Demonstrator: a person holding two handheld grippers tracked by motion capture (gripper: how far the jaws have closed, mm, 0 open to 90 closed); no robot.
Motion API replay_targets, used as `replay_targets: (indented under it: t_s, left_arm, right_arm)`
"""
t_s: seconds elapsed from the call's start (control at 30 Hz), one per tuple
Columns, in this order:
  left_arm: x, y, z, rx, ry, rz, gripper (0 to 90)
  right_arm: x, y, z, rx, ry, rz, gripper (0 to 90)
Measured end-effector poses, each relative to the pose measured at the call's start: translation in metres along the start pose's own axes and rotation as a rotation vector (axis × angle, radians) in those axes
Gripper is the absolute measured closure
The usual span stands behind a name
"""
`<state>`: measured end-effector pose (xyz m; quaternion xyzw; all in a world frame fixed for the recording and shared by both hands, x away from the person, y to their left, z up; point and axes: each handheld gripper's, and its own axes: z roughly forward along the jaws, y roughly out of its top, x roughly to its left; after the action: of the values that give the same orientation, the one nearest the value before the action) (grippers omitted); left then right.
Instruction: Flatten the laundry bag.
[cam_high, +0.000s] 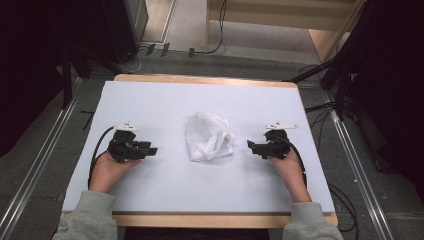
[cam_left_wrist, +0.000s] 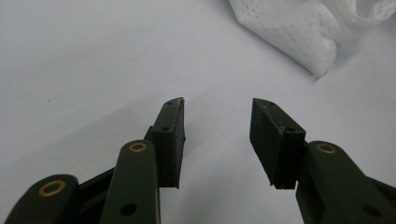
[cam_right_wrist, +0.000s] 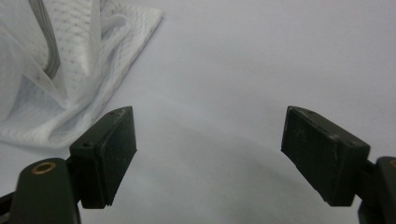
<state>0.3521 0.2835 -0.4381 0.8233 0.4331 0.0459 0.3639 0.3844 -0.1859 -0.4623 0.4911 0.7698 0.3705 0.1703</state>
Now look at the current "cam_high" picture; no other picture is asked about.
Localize person's left hand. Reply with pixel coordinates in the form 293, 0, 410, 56
89, 151, 143, 194

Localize black floor cables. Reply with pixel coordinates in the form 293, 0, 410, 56
303, 100, 338, 153
328, 182, 360, 233

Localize black metal stand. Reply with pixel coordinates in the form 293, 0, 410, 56
60, 44, 74, 110
282, 54, 353, 122

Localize metal floor rail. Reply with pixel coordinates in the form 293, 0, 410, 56
0, 77, 84, 240
320, 89, 397, 240

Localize black hanging cable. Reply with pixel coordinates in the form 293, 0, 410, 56
194, 0, 228, 56

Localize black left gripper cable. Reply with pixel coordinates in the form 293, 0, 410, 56
87, 125, 116, 190

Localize person's right hand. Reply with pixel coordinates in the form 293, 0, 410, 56
268, 149, 313, 204

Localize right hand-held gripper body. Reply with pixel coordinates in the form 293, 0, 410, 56
264, 121, 298, 160

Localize dark cabinet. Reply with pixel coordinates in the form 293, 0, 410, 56
63, 0, 150, 79

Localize white floor cable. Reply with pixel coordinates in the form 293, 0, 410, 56
122, 48, 148, 74

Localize wooden table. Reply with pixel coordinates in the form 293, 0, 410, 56
59, 73, 339, 230

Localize light wooden furniture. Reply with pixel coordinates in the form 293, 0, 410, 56
204, 0, 368, 64

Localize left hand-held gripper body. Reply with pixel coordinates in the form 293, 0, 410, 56
107, 122, 141, 163

